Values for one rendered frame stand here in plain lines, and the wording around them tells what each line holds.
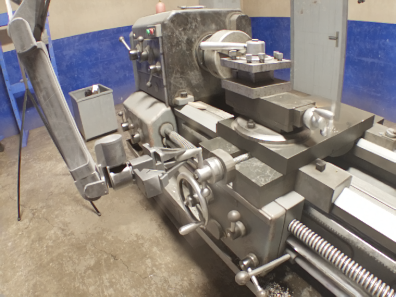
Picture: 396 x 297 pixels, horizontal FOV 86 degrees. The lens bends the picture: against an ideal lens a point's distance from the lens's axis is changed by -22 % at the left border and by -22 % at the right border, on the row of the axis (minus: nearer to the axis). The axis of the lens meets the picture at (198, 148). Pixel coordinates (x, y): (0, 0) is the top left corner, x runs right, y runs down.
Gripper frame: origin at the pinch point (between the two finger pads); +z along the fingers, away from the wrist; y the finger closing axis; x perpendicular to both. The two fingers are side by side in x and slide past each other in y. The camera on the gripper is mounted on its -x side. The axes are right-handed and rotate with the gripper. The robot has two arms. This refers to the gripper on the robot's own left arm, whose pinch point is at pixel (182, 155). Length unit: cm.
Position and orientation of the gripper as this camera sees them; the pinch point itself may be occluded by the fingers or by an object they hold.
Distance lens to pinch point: 68.4
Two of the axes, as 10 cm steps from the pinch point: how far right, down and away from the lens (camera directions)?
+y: -1.4, -9.2, -3.6
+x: -4.9, -2.5, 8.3
